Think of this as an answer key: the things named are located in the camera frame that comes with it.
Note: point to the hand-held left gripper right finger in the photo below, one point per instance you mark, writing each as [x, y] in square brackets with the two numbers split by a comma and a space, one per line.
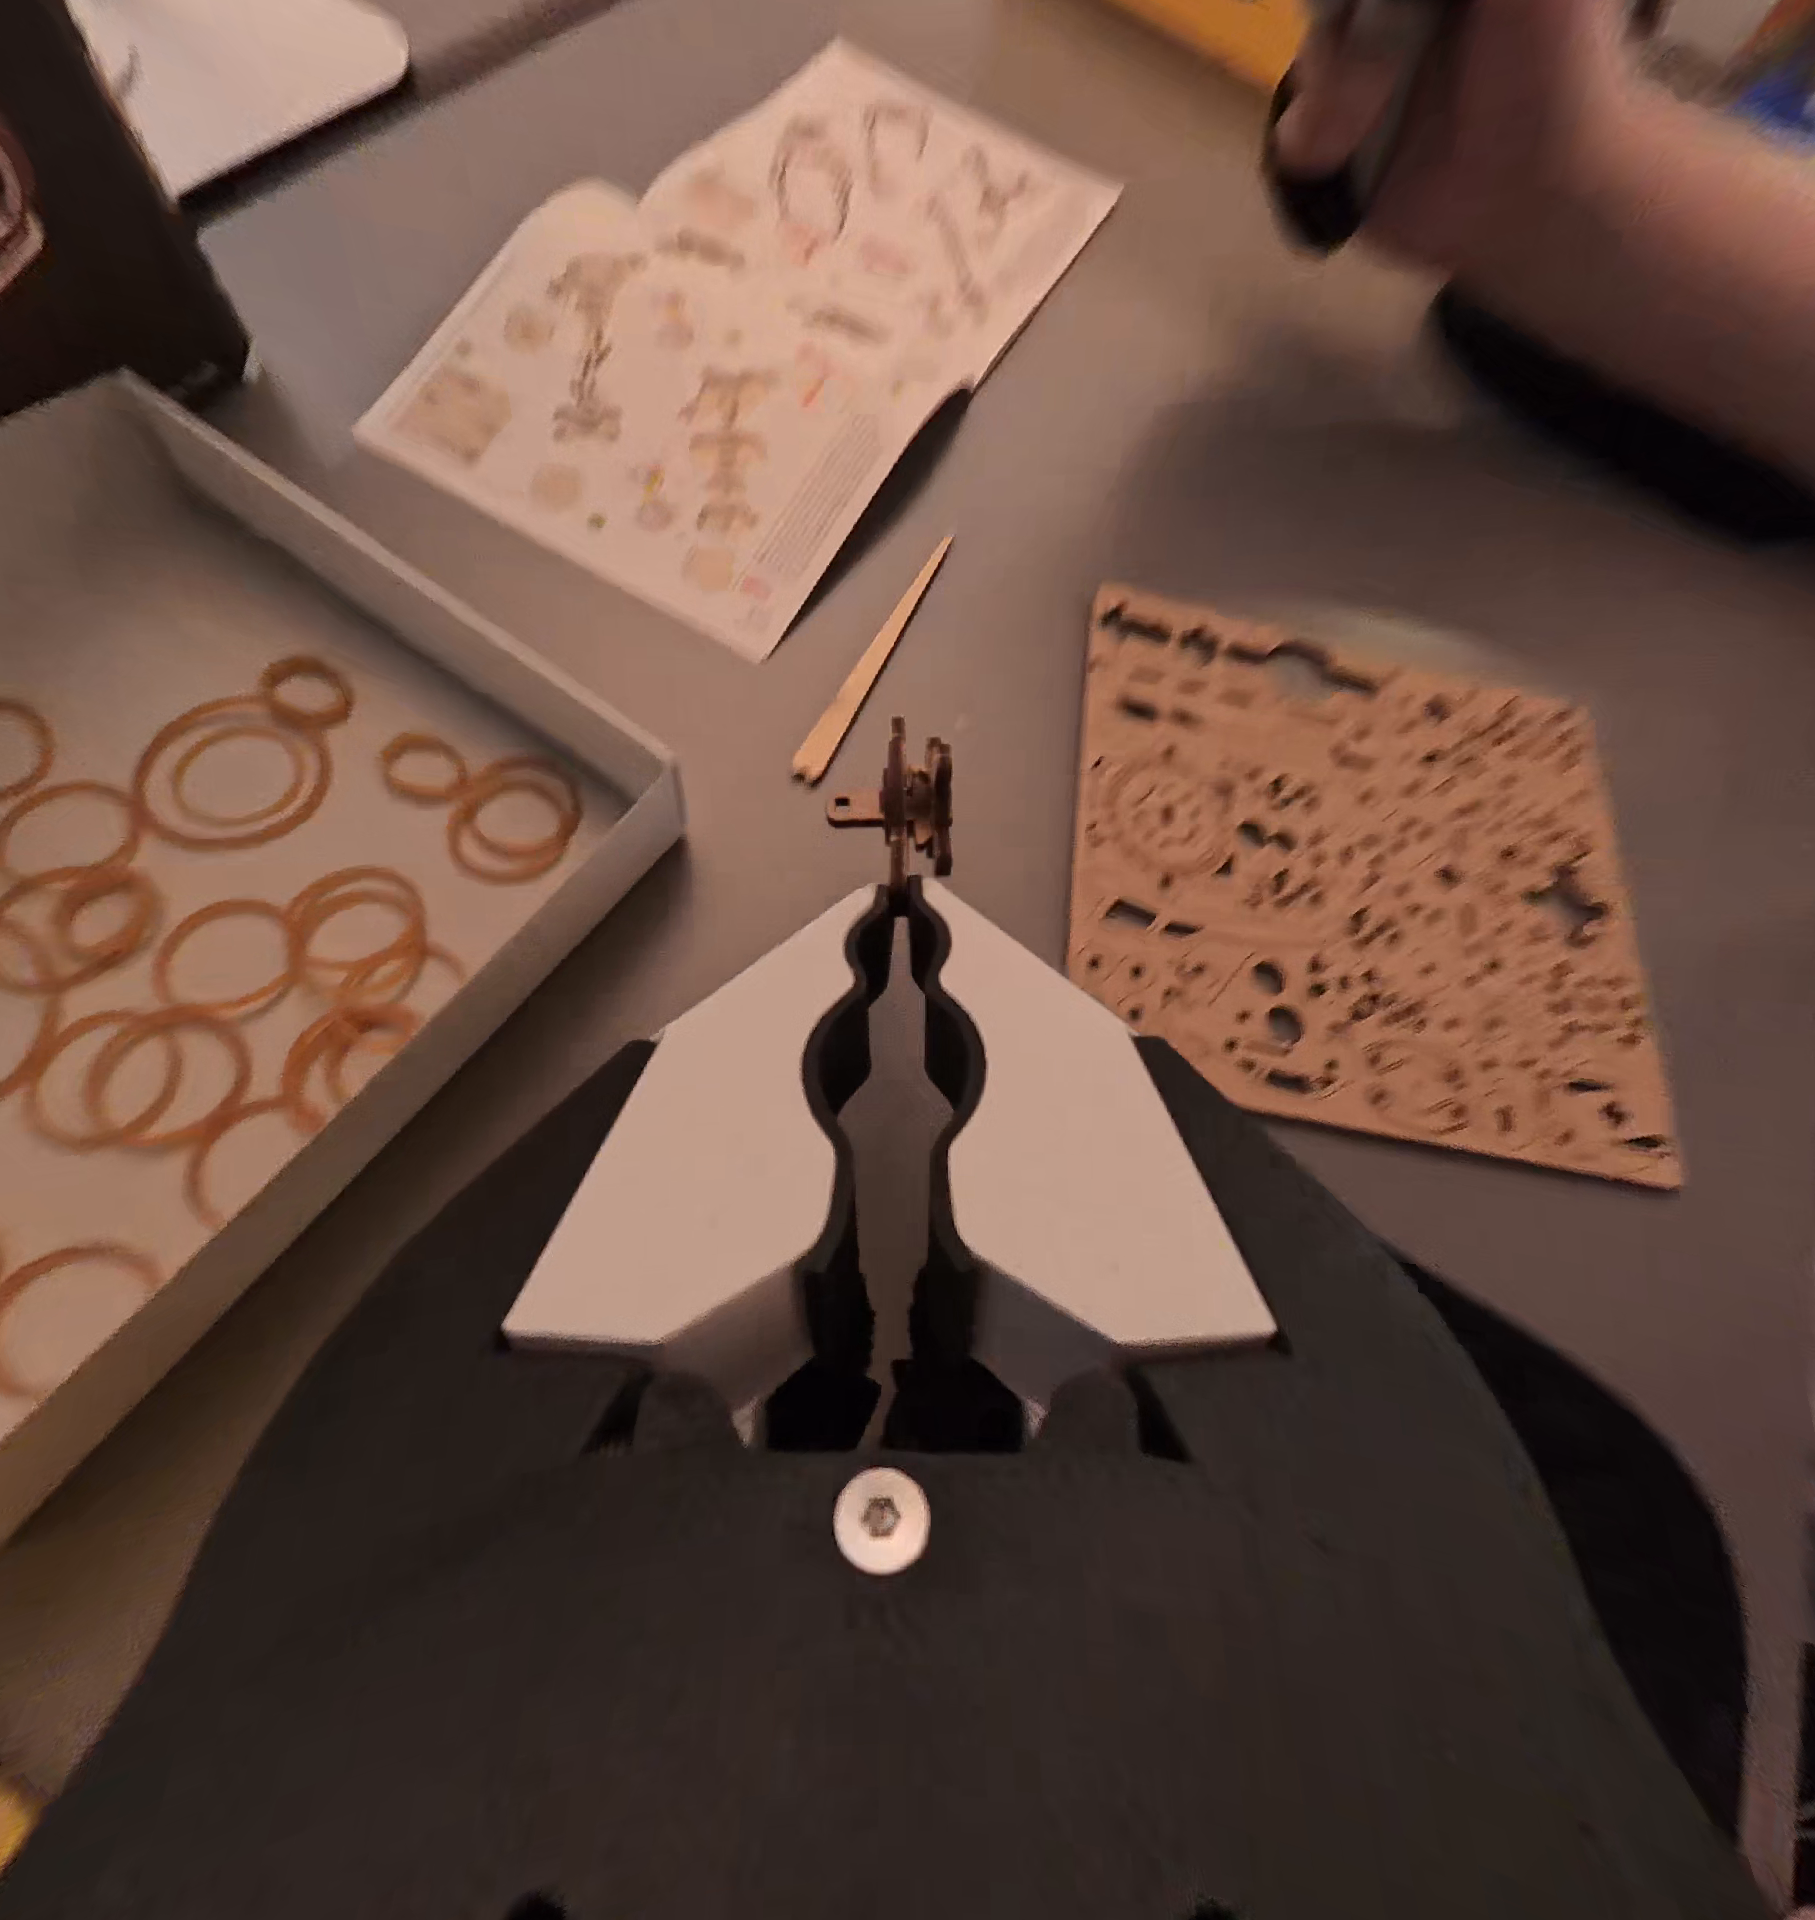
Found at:
[1103, 1185]

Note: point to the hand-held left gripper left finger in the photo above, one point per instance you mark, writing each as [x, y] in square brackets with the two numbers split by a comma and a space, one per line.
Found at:
[667, 1185]

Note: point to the wooden gear model assembly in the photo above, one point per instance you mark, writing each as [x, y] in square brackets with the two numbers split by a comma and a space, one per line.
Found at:
[908, 804]

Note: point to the person's right forearm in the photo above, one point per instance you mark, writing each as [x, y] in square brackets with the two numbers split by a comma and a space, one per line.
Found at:
[1598, 196]

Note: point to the laser-cut wooden parts sheet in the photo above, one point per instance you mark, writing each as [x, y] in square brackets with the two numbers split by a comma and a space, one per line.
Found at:
[1447, 961]

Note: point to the black model kit box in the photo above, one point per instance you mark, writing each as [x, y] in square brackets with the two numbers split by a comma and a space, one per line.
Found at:
[96, 196]

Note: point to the pointed wooden stick tool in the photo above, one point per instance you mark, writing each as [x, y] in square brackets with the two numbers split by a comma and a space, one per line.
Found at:
[870, 667]

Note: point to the pile of rubber bands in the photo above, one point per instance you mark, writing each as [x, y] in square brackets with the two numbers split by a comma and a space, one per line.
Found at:
[233, 781]

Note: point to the illustrated instruction booklet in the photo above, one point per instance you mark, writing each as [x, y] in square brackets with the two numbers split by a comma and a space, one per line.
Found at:
[727, 346]

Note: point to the white cardboard box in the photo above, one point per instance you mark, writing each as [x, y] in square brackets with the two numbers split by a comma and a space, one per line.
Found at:
[82, 570]

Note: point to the yellow plastic bin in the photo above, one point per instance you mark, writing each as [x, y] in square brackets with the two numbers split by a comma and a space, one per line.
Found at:
[1221, 30]

